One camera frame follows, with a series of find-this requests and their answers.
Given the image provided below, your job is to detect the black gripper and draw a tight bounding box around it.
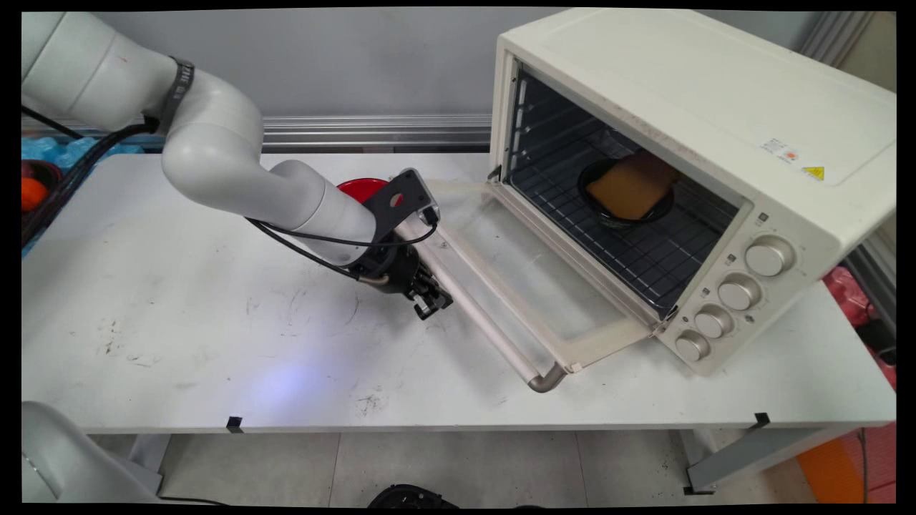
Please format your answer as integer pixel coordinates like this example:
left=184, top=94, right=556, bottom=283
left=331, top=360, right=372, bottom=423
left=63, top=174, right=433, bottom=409
left=354, top=243, right=453, bottom=320

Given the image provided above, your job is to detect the oven door with handle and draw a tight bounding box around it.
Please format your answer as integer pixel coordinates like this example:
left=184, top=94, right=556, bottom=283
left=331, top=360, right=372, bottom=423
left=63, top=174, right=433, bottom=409
left=390, top=179, right=666, bottom=393

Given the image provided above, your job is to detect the black bowl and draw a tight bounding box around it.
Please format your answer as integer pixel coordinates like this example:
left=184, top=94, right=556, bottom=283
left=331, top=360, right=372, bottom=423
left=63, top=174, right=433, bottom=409
left=577, top=159, right=675, bottom=228

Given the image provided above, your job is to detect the black object on floor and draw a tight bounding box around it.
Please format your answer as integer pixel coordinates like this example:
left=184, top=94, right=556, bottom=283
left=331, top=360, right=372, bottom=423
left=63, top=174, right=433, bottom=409
left=369, top=484, right=459, bottom=509

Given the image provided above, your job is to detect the brown bread slice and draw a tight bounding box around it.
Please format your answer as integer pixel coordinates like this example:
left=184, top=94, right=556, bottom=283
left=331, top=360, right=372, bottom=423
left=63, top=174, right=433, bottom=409
left=585, top=152, right=679, bottom=220

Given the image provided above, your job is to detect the small silver oven knob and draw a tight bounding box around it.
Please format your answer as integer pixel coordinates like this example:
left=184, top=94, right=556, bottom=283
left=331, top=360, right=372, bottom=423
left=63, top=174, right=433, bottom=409
left=675, top=330, right=711, bottom=363

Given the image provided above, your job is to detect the grey table leg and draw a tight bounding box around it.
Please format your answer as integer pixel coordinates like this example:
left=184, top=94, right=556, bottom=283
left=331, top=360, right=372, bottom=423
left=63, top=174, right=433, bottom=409
left=680, top=423, right=859, bottom=496
left=125, top=433, right=172, bottom=496

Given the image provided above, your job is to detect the white toaster oven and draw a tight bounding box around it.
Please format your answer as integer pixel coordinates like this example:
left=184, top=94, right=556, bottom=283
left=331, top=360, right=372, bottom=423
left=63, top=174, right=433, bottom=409
left=489, top=7, right=897, bottom=376

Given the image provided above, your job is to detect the large silver oven knob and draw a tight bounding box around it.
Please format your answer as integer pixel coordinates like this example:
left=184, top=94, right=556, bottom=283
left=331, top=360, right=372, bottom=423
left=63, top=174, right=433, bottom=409
left=744, top=236, right=796, bottom=278

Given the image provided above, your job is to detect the white label sticker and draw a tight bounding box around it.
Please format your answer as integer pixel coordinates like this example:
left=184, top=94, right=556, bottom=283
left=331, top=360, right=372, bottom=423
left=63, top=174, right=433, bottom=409
left=760, top=137, right=804, bottom=165

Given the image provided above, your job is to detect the dark red bowl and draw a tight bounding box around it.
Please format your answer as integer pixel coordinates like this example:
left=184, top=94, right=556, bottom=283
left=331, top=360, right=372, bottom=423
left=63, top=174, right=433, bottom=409
left=21, top=159, right=65, bottom=230

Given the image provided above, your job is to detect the blue water bottle pack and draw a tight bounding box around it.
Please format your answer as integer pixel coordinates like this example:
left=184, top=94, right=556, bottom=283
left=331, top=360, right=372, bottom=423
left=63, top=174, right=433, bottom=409
left=21, top=136, right=144, bottom=255

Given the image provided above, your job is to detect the red plastic bag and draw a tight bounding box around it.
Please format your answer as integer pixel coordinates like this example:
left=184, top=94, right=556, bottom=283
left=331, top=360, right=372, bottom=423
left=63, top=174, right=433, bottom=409
left=823, top=266, right=897, bottom=391

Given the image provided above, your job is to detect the orange box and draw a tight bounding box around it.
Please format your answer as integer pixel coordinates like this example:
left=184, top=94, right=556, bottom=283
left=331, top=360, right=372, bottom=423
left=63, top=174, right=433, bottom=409
left=796, top=422, right=897, bottom=505

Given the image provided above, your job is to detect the grey curtain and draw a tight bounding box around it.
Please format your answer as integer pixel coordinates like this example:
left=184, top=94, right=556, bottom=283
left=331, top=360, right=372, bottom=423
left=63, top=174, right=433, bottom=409
left=798, top=11, right=877, bottom=69

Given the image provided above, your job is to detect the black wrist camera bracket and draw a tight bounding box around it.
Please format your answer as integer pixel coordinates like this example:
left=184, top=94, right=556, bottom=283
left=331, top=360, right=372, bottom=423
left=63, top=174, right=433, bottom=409
left=361, top=168, right=441, bottom=244

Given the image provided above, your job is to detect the aluminium profile rail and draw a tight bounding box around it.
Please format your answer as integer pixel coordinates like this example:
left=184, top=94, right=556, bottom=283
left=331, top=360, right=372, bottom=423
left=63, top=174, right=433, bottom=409
left=21, top=114, right=493, bottom=152

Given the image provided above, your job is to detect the black wire oven rack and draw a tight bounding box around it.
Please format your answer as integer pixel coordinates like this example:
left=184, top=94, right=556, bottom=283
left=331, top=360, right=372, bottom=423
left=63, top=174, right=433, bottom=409
left=512, top=72, right=738, bottom=315

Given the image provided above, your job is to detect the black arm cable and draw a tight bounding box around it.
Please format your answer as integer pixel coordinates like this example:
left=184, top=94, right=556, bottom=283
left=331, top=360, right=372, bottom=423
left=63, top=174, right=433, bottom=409
left=21, top=118, right=439, bottom=281

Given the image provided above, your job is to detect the thin black cable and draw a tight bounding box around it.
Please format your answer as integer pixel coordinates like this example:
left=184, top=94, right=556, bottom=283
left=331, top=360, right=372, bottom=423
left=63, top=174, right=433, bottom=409
left=21, top=106, right=85, bottom=140

